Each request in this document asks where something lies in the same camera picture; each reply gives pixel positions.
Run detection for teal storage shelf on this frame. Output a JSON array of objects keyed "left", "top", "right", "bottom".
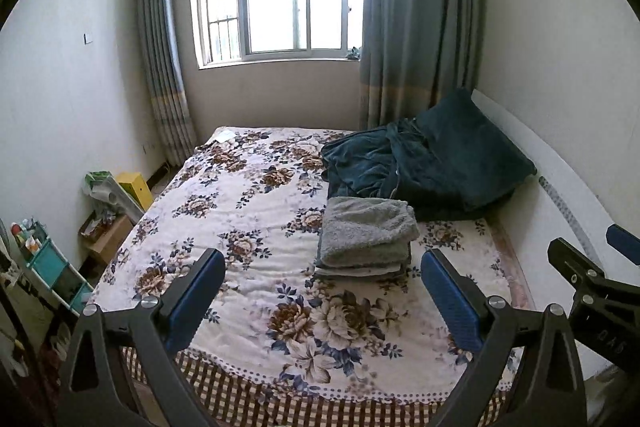
[{"left": 10, "top": 219, "right": 93, "bottom": 317}]

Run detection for cardboard box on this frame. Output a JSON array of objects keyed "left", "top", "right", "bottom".
[{"left": 78, "top": 212, "right": 132, "bottom": 265}]

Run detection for right grey striped curtain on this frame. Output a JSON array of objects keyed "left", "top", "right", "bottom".
[{"left": 359, "top": 0, "right": 486, "bottom": 129}]

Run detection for grey striped curtain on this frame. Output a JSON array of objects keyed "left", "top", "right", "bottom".
[
  {"left": 137, "top": 0, "right": 196, "bottom": 166},
  {"left": 359, "top": 0, "right": 486, "bottom": 129}
]

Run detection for white bed headboard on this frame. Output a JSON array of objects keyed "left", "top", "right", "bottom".
[{"left": 472, "top": 90, "right": 639, "bottom": 311}]

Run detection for grey fluffy pants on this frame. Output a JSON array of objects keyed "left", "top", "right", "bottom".
[{"left": 317, "top": 196, "right": 420, "bottom": 270}]

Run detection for dark green blanket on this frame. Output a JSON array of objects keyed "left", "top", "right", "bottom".
[{"left": 321, "top": 89, "right": 537, "bottom": 222}]

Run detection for folded clothes under pants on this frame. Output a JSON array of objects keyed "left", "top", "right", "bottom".
[{"left": 314, "top": 255, "right": 411, "bottom": 279}]

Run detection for yellow box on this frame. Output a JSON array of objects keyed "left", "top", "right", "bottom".
[{"left": 116, "top": 172, "right": 154, "bottom": 211}]

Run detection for left grey striped curtain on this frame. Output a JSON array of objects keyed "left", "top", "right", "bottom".
[{"left": 137, "top": 0, "right": 196, "bottom": 166}]

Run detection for floral bed cover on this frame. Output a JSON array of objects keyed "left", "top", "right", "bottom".
[{"left": 92, "top": 128, "right": 532, "bottom": 426}]

